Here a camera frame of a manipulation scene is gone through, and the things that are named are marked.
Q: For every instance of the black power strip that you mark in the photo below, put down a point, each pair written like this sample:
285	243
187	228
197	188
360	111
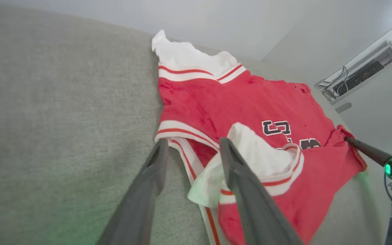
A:
359	77

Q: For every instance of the grey fabric sofa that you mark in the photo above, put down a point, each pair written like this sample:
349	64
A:
46	119

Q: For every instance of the red and white jersey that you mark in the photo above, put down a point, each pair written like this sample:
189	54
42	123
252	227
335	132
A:
257	102

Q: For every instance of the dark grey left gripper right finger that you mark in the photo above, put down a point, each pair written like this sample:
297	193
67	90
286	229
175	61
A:
257	211

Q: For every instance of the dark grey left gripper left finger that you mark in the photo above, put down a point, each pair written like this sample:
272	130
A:
138	204

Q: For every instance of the white wall plate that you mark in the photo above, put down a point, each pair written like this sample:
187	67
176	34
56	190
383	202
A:
343	107

